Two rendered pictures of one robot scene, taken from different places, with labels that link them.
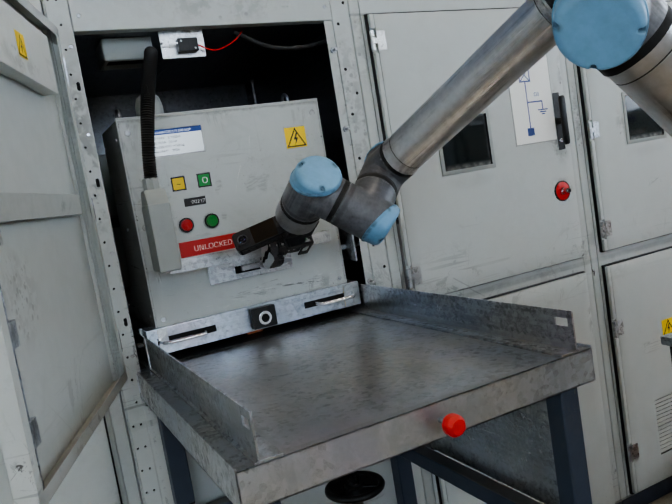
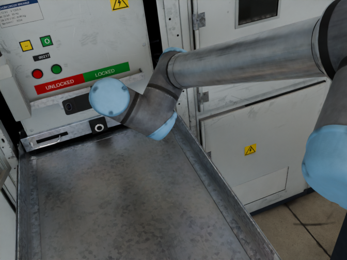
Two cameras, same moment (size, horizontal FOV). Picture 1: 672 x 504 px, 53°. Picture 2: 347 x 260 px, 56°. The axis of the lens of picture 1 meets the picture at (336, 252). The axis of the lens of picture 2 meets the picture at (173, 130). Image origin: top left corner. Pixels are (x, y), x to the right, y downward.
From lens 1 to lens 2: 0.80 m
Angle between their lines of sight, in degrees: 33
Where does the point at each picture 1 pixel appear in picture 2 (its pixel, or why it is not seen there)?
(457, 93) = (223, 71)
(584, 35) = (334, 192)
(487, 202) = not seen: hidden behind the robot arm
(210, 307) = (62, 120)
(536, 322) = (253, 230)
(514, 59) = (278, 76)
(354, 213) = (138, 126)
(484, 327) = (225, 196)
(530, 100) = not seen: outside the picture
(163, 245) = (14, 105)
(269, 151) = (97, 14)
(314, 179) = (105, 104)
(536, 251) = not seen: hidden behind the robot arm
